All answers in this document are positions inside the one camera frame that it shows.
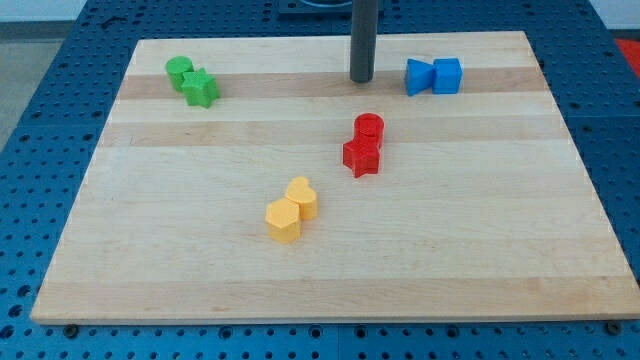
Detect red star block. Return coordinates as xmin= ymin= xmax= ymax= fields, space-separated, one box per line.
xmin=342 ymin=135 xmax=381 ymax=178

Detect red circle block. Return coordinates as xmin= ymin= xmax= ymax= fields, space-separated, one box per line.
xmin=354 ymin=113 xmax=384 ymax=149

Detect green star block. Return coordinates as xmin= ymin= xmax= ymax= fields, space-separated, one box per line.
xmin=181 ymin=68 xmax=220 ymax=108

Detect green circle block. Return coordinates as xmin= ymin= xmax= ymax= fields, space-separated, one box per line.
xmin=165 ymin=56 xmax=194 ymax=92

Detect yellow heart block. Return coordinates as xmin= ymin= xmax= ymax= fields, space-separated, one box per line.
xmin=285 ymin=176 xmax=318 ymax=220

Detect yellow hexagon block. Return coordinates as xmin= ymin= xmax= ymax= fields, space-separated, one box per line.
xmin=265 ymin=197 xmax=301 ymax=244

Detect blue triangle block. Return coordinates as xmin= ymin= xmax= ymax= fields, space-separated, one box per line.
xmin=404 ymin=59 xmax=436 ymax=96

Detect light wooden board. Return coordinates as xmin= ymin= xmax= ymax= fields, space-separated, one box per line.
xmin=31 ymin=31 xmax=639 ymax=325

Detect blue cube block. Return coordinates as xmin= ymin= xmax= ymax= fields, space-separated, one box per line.
xmin=432 ymin=58 xmax=463 ymax=94

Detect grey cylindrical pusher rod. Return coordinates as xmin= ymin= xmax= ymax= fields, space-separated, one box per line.
xmin=350 ymin=0 xmax=378 ymax=84

